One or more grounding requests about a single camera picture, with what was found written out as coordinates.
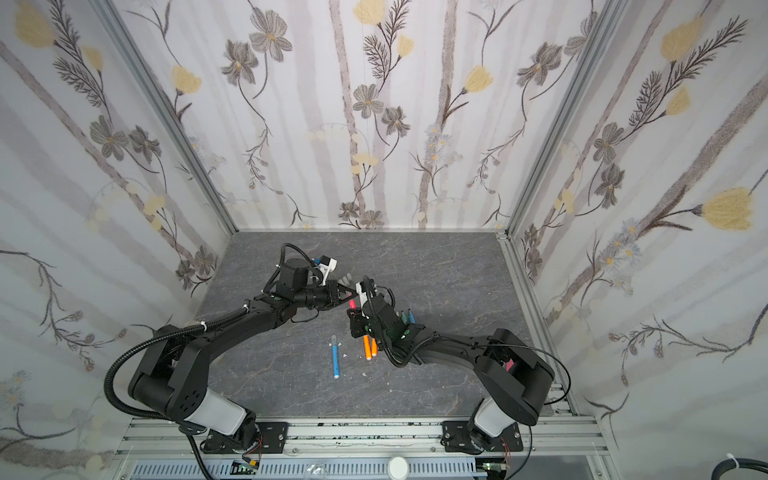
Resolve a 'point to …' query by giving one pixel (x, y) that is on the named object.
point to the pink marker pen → (352, 304)
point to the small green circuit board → (243, 468)
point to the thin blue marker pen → (335, 357)
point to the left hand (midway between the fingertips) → (350, 285)
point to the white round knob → (398, 469)
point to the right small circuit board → (495, 466)
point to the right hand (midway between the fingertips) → (341, 306)
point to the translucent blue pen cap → (348, 275)
